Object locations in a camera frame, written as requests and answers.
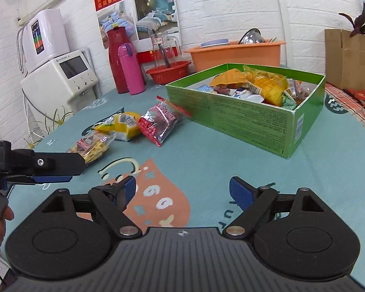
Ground plain orange snack packet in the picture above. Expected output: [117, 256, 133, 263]
[210, 68, 247, 87]

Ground steel bowl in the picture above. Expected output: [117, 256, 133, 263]
[237, 28, 266, 45]

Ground large cardboard box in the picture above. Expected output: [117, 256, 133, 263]
[324, 29, 365, 91]

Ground green snack packet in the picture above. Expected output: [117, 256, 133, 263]
[281, 93, 299, 110]

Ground clear packet yellow snacks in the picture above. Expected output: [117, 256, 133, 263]
[67, 131, 116, 165]

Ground red plastic basket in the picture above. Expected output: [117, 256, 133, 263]
[146, 61, 192, 85]

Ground orange plastic basin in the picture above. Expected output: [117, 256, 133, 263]
[184, 39, 287, 72]

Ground red envelopes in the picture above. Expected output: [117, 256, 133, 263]
[345, 88, 365, 108]

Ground pink thermos bottle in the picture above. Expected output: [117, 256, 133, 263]
[118, 43, 146, 96]

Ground white water purifier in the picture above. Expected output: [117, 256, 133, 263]
[17, 9, 71, 74]

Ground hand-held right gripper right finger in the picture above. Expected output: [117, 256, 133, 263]
[223, 176, 327, 238]

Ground blue plastic lid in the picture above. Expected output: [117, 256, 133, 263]
[200, 38, 230, 48]

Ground white countertop appliance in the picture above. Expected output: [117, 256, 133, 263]
[20, 49, 99, 120]

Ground green cardboard box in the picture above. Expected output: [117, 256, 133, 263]
[165, 63, 327, 159]

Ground red clear candy packet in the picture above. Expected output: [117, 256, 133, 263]
[137, 96, 192, 147]

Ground clear yellow cake packet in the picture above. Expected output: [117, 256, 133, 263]
[243, 65, 288, 108]

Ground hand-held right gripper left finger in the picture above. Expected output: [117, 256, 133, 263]
[39, 176, 142, 239]

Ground glass pitcher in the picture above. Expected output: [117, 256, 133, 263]
[150, 32, 182, 69]

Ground purple leaf plant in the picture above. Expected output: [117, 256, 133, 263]
[338, 1, 365, 48]

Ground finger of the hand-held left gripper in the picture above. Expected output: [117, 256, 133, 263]
[7, 175, 74, 187]
[9, 149, 87, 177]

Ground bedroom wall poster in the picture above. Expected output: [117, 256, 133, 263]
[96, 0, 180, 50]

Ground clear brown pastry packet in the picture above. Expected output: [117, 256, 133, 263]
[287, 79, 311, 101]

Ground plaid cloth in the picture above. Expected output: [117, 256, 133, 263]
[324, 83, 365, 141]

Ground red gift box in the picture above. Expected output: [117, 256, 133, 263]
[138, 50, 159, 64]

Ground red thermos jug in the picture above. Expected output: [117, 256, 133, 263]
[108, 27, 131, 94]

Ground yellow snack packet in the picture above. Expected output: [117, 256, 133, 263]
[92, 111, 142, 142]

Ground dark long spoon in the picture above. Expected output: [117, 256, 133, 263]
[159, 44, 171, 68]

